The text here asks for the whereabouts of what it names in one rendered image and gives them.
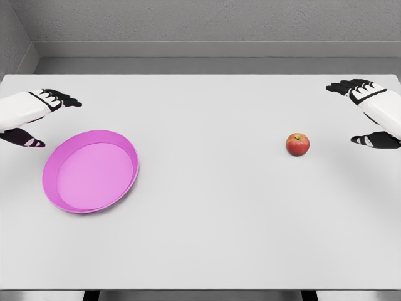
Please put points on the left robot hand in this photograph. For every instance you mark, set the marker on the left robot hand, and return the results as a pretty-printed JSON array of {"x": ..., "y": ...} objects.
[{"x": 22, "y": 109}]

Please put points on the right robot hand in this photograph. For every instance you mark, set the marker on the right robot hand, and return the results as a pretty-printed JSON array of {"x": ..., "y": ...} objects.
[{"x": 379, "y": 106}]

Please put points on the red apple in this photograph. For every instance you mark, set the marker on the red apple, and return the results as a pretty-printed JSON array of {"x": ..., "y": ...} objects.
[{"x": 297, "y": 144}]

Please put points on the pink round plate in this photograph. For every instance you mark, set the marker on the pink round plate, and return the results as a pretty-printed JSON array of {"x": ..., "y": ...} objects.
[{"x": 91, "y": 172}]

